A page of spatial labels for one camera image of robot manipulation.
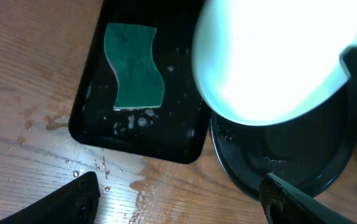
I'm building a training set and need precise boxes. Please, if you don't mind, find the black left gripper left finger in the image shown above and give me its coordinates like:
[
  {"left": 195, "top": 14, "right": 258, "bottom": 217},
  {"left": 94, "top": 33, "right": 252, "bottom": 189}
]
[{"left": 0, "top": 172, "right": 100, "bottom": 224}]

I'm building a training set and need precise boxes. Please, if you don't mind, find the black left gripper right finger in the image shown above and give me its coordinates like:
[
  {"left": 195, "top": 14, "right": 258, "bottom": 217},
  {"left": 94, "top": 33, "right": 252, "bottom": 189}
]
[{"left": 259, "top": 173, "right": 353, "bottom": 224}]

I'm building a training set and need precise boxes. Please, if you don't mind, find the light blue plate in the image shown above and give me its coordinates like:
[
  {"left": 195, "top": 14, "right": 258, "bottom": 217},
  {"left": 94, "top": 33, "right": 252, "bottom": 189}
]
[{"left": 191, "top": 0, "right": 357, "bottom": 126}]

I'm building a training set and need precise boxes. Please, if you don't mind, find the green and yellow sponge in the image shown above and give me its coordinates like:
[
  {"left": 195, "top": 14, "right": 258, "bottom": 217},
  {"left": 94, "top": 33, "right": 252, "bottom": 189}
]
[{"left": 104, "top": 23, "right": 165, "bottom": 110}]

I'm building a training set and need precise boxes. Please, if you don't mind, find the black round tray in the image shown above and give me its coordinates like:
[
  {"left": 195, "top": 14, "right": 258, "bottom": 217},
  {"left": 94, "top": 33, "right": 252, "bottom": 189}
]
[{"left": 210, "top": 85, "right": 357, "bottom": 200}]

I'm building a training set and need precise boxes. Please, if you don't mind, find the black rectangular tray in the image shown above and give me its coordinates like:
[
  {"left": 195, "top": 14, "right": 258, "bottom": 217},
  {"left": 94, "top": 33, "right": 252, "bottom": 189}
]
[{"left": 68, "top": 1, "right": 211, "bottom": 164}]

